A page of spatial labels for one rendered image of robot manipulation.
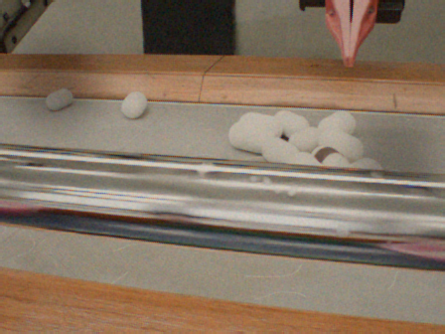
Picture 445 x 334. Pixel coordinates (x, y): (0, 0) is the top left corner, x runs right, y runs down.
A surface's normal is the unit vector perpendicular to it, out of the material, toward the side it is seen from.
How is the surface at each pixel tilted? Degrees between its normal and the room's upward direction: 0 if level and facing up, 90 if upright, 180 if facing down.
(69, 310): 0
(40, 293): 0
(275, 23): 90
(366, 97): 45
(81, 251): 0
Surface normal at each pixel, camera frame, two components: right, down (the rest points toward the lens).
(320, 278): -0.02, -0.91
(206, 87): -0.18, -0.36
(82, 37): -0.13, 0.40
